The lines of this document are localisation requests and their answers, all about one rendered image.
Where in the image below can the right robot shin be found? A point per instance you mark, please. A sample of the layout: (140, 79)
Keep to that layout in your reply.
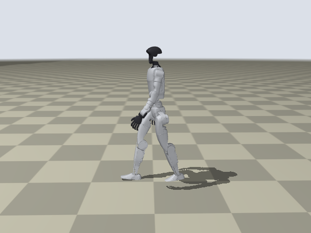
(138, 157)

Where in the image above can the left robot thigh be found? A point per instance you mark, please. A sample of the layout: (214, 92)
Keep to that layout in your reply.
(161, 131)

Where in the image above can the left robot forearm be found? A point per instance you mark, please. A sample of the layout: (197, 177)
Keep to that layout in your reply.
(149, 104)

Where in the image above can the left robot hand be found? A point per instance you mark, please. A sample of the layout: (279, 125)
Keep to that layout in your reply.
(137, 121)

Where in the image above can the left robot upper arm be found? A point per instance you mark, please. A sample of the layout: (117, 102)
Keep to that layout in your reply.
(158, 75)

